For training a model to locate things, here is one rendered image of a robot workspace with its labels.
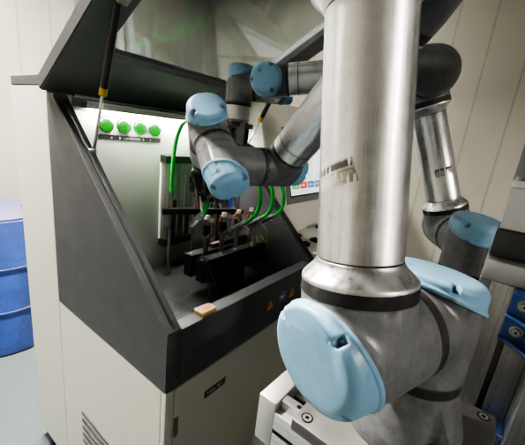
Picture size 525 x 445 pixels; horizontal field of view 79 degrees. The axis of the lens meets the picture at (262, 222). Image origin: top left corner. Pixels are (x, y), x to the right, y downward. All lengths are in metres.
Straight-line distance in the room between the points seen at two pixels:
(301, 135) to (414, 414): 0.42
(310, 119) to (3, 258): 1.94
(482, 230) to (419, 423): 0.52
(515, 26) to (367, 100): 2.31
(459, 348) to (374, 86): 0.29
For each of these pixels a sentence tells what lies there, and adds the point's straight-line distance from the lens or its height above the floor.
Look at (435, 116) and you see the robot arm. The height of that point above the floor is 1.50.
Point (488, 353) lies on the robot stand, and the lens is 0.69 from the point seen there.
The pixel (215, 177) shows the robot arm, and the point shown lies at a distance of 0.55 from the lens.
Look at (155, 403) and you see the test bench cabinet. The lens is 0.94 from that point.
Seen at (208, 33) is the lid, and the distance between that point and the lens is 1.06.
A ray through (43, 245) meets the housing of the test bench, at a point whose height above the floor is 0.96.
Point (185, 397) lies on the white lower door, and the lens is 0.95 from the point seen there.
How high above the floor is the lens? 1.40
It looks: 15 degrees down
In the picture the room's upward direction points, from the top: 7 degrees clockwise
